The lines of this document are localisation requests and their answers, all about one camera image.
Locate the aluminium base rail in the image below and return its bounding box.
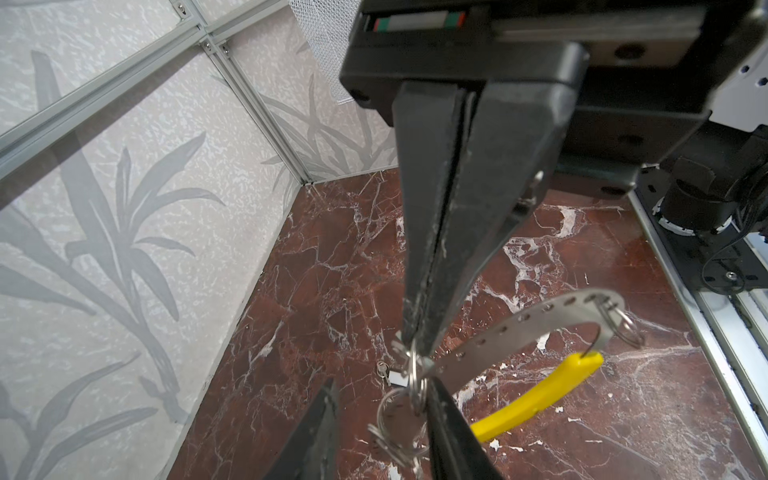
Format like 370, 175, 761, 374
629, 193, 767, 470

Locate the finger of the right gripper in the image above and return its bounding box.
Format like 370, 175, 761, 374
392, 80, 474, 348

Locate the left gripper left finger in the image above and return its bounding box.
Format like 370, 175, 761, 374
264, 379, 340, 480

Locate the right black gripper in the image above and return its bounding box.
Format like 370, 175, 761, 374
340, 1, 767, 356

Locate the aluminium frame crossbar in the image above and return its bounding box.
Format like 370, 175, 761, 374
1, 1, 290, 179

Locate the white wire mesh basket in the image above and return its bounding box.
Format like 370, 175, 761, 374
288, 0, 361, 104

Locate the keyring strap with yellow tag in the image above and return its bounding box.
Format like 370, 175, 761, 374
367, 287, 647, 475

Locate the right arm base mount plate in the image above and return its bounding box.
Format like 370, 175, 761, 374
635, 168, 767, 295

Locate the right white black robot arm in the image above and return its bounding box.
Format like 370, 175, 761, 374
340, 1, 767, 357

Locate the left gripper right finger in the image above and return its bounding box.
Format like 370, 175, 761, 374
425, 378, 502, 480

